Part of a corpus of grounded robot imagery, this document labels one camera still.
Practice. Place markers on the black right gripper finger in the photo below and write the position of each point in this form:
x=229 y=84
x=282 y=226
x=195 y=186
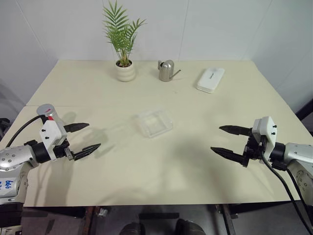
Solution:
x=225 y=153
x=234 y=129

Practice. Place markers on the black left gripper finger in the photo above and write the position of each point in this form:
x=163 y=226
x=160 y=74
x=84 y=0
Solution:
x=75 y=127
x=86 y=150

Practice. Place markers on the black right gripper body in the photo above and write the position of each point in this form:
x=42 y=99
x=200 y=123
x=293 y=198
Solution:
x=254 y=149

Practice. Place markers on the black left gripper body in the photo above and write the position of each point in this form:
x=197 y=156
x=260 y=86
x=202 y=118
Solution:
x=61 y=152

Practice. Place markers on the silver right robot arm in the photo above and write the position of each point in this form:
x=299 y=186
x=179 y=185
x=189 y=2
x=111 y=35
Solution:
x=297 y=153

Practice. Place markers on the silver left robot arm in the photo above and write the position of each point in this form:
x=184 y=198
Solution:
x=12 y=156

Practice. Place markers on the clear plastic container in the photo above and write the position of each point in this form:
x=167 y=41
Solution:
x=154 y=123

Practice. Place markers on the white oblong case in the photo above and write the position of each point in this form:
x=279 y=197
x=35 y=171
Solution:
x=209 y=79

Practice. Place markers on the dark equipment beside table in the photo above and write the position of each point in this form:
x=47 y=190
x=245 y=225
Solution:
x=4 y=129

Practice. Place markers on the black upright stand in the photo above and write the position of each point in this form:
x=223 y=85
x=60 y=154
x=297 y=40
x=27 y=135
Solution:
x=305 y=110

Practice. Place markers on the rusty metal table leg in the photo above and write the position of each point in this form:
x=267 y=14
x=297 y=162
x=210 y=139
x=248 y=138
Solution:
x=89 y=220
x=226 y=220

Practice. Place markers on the white ribbed plant pot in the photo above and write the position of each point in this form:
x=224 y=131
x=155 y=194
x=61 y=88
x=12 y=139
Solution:
x=125 y=73

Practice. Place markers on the dark rounded shape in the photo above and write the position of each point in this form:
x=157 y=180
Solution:
x=132 y=228
x=189 y=227

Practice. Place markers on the silver metal watering can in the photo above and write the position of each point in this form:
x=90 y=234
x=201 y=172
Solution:
x=165 y=71

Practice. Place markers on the green palm plant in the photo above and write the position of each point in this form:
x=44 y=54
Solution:
x=121 y=36

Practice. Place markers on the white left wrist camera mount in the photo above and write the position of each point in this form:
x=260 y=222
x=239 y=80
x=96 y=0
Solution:
x=51 y=135

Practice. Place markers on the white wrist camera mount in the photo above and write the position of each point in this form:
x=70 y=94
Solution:
x=51 y=135
x=267 y=132

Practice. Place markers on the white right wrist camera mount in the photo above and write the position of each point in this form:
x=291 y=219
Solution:
x=267 y=132

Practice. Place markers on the black table frame crossbar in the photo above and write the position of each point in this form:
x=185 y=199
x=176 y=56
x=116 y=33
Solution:
x=159 y=216

